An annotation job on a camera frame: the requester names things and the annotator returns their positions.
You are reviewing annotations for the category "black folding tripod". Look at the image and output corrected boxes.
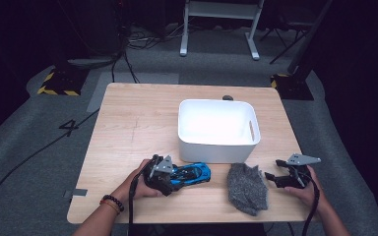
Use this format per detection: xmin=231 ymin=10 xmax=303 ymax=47
xmin=259 ymin=21 xmax=313 ymax=66

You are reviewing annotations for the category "person's right hand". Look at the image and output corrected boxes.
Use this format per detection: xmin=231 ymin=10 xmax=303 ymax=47
xmin=283 ymin=164 xmax=327 ymax=209

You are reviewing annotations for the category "grey round stand base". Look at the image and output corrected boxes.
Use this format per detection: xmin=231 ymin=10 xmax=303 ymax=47
xmin=66 ymin=55 xmax=120 ymax=69

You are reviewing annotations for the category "black bead bracelet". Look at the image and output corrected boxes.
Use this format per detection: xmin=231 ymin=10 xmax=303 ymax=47
xmin=101 ymin=194 xmax=125 ymax=212

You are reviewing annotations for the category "orange cord bracelet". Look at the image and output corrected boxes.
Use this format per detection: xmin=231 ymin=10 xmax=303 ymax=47
xmin=98 ymin=199 xmax=122 ymax=216

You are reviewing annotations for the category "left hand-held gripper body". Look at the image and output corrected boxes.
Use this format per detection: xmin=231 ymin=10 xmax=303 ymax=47
xmin=143 ymin=153 xmax=179 ymax=198

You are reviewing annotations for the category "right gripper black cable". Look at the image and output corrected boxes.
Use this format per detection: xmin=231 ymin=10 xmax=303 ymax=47
xmin=301 ymin=172 xmax=321 ymax=236

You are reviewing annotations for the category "person's left hand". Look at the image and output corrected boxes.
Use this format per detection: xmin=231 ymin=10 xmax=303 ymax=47
xmin=120 ymin=158 xmax=164 ymax=202

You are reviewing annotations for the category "grey fuzzy cloth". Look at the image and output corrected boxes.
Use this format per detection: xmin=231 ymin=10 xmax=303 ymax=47
xmin=226 ymin=162 xmax=271 ymax=217

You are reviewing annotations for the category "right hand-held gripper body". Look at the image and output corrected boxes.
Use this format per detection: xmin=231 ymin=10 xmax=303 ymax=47
xmin=283 ymin=152 xmax=322 ymax=190

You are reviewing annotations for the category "white metal stand frame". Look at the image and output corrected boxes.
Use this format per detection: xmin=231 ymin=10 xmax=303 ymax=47
xmin=179 ymin=0 xmax=266 ymax=62

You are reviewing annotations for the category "blue toy car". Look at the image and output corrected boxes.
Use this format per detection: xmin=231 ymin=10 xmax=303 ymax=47
xmin=168 ymin=161 xmax=213 ymax=193

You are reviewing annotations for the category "white plastic bin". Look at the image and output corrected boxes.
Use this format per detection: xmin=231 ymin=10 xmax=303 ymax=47
xmin=177 ymin=98 xmax=262 ymax=164

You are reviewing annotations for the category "black yellow striped base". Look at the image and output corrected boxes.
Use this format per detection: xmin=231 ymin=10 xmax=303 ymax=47
xmin=270 ymin=73 xmax=315 ymax=101
xmin=35 ymin=66 xmax=90 ymax=97

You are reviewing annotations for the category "dark slanted pole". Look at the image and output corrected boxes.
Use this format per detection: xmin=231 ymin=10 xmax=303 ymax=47
xmin=286 ymin=0 xmax=335 ymax=77

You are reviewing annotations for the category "grey tape piece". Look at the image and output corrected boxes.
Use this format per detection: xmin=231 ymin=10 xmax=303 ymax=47
xmin=63 ymin=188 xmax=89 ymax=200

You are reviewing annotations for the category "bundle of floor cables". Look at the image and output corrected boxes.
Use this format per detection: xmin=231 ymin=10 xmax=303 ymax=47
xmin=125 ymin=25 xmax=185 ymax=51

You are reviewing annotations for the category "long black floor cable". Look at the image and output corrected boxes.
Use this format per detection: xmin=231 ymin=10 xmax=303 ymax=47
xmin=0 ymin=109 xmax=100 ymax=230

